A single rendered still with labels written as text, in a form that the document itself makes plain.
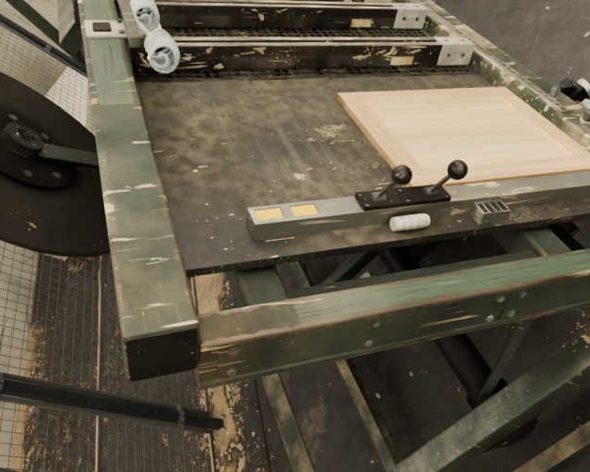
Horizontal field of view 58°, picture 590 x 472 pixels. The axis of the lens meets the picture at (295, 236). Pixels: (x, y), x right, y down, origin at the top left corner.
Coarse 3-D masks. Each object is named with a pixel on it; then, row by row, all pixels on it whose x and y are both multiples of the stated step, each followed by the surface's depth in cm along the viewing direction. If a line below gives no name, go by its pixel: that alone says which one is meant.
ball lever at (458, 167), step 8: (456, 160) 100; (448, 168) 100; (456, 168) 99; (464, 168) 99; (448, 176) 103; (456, 176) 99; (464, 176) 100; (440, 184) 106; (424, 192) 109; (432, 192) 109
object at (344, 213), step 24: (456, 192) 113; (480, 192) 114; (504, 192) 115; (528, 192) 117; (552, 192) 120; (576, 192) 123; (288, 216) 99; (312, 216) 100; (336, 216) 102; (360, 216) 104; (384, 216) 107; (432, 216) 111
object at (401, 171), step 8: (400, 168) 95; (408, 168) 95; (392, 176) 96; (400, 176) 95; (408, 176) 95; (392, 184) 99; (400, 184) 96; (376, 192) 106; (384, 192) 103; (376, 200) 105
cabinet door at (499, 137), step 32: (352, 96) 145; (384, 96) 148; (416, 96) 151; (448, 96) 154; (480, 96) 157; (512, 96) 160; (384, 128) 134; (416, 128) 137; (448, 128) 139; (480, 128) 142; (512, 128) 144; (544, 128) 146; (416, 160) 125; (448, 160) 127; (480, 160) 129; (512, 160) 131; (544, 160) 133; (576, 160) 135
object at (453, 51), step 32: (96, 32) 134; (192, 64) 147; (224, 64) 150; (256, 64) 154; (288, 64) 157; (320, 64) 160; (352, 64) 164; (384, 64) 168; (416, 64) 172; (448, 64) 176
